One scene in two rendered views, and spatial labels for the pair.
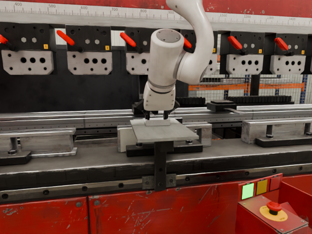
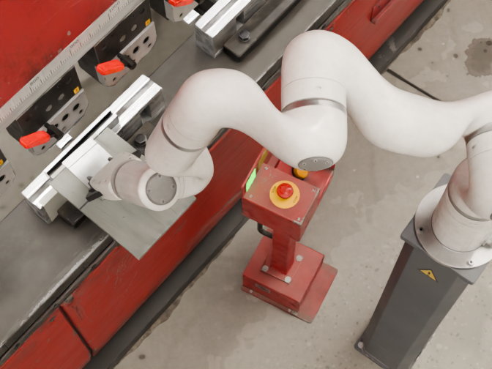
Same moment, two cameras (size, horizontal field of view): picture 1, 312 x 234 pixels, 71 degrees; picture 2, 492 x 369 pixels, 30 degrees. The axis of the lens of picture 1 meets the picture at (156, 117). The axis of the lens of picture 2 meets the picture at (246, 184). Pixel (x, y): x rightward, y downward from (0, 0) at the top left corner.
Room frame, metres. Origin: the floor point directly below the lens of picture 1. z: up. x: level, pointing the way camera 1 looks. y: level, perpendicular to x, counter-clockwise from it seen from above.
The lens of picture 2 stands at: (-0.04, 0.25, 2.80)
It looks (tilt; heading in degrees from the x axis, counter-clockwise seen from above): 67 degrees down; 323
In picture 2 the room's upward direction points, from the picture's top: 1 degrees counter-clockwise
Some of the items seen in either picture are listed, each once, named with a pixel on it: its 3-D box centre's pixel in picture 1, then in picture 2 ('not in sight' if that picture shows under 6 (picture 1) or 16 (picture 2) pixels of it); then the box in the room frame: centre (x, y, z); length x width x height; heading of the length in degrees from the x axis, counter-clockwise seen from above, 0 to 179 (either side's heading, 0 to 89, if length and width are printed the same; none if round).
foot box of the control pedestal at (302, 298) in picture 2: not in sight; (290, 274); (0.57, -0.39, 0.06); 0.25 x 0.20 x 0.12; 24
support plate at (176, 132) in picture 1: (159, 128); (122, 191); (0.73, -0.01, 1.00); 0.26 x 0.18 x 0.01; 11
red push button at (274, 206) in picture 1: (273, 209); (285, 192); (0.57, -0.34, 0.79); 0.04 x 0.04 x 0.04
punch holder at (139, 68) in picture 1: (145, 52); (40, 102); (0.87, 0.04, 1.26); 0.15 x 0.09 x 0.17; 101
